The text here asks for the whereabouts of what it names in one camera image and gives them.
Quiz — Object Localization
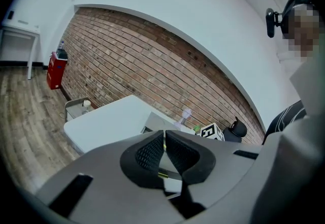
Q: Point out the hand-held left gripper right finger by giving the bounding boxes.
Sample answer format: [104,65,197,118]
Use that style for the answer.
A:
[165,130,217,185]

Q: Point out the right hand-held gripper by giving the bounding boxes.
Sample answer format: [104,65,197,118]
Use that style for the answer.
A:
[200,122,226,142]

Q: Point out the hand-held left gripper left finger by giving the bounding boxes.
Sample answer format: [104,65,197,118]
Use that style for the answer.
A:
[119,130,165,190]

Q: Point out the black office chair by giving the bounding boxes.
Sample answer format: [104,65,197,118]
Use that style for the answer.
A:
[222,116,248,143]

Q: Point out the white table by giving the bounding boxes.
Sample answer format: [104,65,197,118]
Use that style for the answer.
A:
[63,94,202,155]

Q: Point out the person's black printed t-shirt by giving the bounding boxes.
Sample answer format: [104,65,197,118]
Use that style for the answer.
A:
[262,100,307,145]

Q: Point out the small white container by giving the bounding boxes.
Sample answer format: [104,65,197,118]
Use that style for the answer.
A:
[82,99,92,114]

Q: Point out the grey drawer cabinet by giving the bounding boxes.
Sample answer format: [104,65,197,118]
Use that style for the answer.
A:
[64,97,99,122]

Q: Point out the red cabinet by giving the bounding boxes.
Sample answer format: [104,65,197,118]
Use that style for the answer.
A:
[46,51,69,90]

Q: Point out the black box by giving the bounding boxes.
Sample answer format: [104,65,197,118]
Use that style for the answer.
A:
[56,48,69,60]

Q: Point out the person's head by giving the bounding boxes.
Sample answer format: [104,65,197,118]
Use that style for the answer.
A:
[282,4,321,59]

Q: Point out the white desk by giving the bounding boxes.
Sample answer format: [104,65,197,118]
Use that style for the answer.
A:
[0,20,42,80]

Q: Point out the black head-worn camera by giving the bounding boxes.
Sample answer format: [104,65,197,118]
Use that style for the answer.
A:
[265,8,288,39]

